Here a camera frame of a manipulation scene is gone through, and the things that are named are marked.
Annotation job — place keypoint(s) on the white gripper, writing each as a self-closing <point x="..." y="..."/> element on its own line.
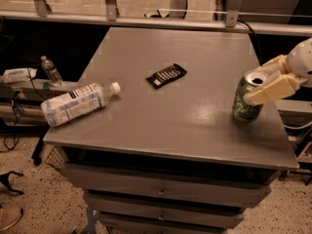
<point x="301" y="63"/>

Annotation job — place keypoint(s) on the green soda can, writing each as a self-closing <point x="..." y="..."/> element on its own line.
<point x="241" y="110"/>

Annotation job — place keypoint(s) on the black rxbar chocolate wrapper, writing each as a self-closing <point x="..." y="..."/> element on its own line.
<point x="166" y="76"/>

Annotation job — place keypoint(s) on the grey drawer cabinet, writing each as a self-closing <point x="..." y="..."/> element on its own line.
<point x="172" y="160"/>

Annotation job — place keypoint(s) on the plastic bottle with white label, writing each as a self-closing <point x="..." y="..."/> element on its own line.
<point x="64" y="108"/>

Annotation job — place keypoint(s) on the small clear water bottle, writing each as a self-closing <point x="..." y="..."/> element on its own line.
<point x="51" y="71"/>

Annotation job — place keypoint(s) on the white wipes packet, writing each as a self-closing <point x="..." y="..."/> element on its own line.
<point x="16" y="75"/>

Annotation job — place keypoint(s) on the brown shoe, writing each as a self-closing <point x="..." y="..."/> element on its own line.
<point x="9" y="216"/>

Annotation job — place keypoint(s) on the metal railing frame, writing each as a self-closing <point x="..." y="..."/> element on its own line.
<point x="278" y="17"/>

